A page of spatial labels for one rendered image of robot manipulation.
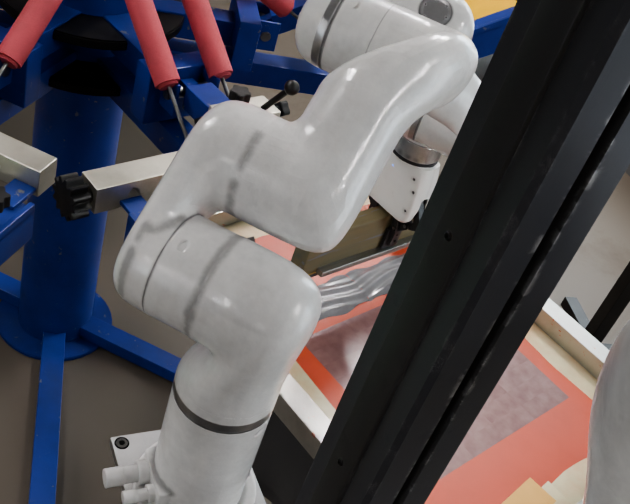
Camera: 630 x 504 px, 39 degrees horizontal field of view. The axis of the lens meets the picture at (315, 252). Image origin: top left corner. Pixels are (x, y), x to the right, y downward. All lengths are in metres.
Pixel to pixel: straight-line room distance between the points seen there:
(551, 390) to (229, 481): 0.76
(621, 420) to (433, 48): 0.43
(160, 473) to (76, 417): 1.55
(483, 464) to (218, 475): 0.58
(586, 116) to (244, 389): 0.45
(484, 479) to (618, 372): 0.89
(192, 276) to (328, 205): 0.12
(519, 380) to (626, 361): 1.05
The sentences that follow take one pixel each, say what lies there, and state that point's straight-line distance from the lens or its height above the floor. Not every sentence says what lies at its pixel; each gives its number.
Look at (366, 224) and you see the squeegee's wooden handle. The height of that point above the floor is 1.13.
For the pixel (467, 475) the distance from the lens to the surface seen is 1.31.
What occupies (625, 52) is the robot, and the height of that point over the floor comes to 1.79.
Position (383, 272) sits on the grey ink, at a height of 0.96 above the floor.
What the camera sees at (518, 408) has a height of 0.96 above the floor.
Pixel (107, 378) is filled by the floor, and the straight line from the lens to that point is 2.51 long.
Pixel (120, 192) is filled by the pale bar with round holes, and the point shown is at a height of 1.02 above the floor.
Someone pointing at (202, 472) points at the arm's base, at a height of 1.23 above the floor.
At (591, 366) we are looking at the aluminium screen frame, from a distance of 1.57.
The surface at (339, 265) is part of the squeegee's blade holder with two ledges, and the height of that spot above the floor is 1.08.
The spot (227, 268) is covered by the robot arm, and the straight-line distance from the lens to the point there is 0.70.
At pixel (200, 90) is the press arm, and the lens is 1.71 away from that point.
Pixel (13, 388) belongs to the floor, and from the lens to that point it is 2.47.
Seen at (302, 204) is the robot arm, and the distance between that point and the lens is 0.72.
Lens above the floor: 1.91
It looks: 38 degrees down
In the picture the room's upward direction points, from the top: 20 degrees clockwise
